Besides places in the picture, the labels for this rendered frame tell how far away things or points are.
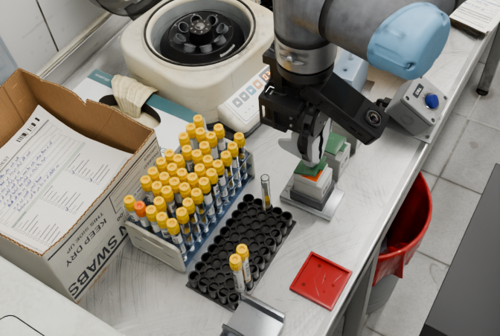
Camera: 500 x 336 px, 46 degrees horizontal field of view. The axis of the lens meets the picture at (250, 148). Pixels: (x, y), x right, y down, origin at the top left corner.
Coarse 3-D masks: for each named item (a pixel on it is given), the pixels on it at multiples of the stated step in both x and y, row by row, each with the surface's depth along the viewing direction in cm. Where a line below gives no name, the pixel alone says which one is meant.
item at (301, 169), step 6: (324, 156) 89; (300, 162) 90; (324, 162) 88; (300, 168) 89; (306, 168) 89; (312, 168) 88; (318, 168) 88; (300, 174) 89; (306, 174) 88; (312, 174) 87
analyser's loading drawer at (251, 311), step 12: (252, 300) 79; (240, 312) 80; (252, 312) 80; (264, 312) 80; (276, 312) 78; (228, 324) 79; (240, 324) 79; (252, 324) 79; (264, 324) 79; (276, 324) 79
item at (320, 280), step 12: (312, 252) 89; (312, 264) 88; (324, 264) 88; (336, 264) 87; (300, 276) 87; (312, 276) 87; (324, 276) 87; (336, 276) 87; (348, 276) 86; (300, 288) 86; (312, 288) 86; (324, 288) 86; (336, 288) 86; (312, 300) 84; (324, 300) 85; (336, 300) 84
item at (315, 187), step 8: (328, 168) 91; (296, 176) 90; (304, 176) 89; (312, 176) 89; (320, 176) 89; (328, 176) 90; (296, 184) 91; (304, 184) 90; (312, 184) 89; (320, 184) 89; (328, 184) 92; (304, 192) 92; (312, 192) 90; (320, 192) 89; (320, 200) 91
